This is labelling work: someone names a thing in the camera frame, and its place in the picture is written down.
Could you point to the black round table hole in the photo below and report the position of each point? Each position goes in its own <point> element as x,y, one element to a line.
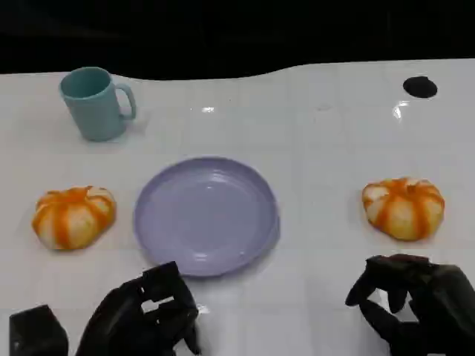
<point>419,87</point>

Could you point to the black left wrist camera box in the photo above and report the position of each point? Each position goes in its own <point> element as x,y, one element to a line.
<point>37,332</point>

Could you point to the black backdrop cloth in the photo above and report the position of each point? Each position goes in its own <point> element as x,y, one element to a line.
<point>222,37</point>

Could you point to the pale green mug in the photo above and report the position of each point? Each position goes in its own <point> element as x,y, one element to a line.
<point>92,111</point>

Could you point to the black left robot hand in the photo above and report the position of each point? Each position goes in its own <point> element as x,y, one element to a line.
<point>122,322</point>

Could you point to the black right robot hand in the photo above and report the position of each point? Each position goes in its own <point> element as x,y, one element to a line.
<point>438,308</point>

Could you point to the lilac plate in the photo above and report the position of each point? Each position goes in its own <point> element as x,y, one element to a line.
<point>204,215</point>

